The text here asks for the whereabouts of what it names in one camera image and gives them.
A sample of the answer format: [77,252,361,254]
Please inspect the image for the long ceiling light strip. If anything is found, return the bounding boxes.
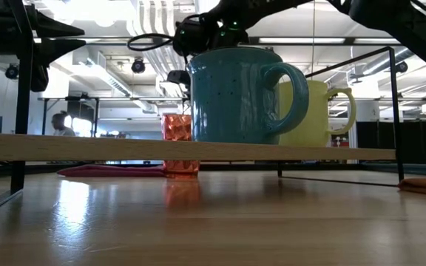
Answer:
[257,36,347,45]

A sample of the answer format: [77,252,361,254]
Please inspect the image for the pink folded cloth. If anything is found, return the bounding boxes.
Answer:
[56,164,167,179]

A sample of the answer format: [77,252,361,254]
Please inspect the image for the yellow-green mug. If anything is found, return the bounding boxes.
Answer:
[278,79,358,148]

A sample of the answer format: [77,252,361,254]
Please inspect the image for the black right gripper cable loop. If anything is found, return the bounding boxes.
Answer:
[126,33,178,53]

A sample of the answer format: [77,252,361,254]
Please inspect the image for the brown folded cloth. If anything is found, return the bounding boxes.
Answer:
[397,177,426,199]

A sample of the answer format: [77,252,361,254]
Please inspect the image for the wooden shelf with metal legs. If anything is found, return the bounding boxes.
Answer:
[0,0,406,223]

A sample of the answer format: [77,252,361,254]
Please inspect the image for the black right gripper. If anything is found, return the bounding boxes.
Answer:
[166,11,251,92]

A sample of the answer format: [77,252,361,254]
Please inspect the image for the orange faceted cup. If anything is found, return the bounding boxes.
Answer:
[160,112,201,181]

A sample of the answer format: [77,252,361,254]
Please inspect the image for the teal speckled mug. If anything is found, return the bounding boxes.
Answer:
[186,46,311,146]

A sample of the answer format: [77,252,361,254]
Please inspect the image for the person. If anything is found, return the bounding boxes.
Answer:
[50,110,78,137]

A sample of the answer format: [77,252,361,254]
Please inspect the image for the black background table frame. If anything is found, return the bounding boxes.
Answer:
[37,95,191,137]

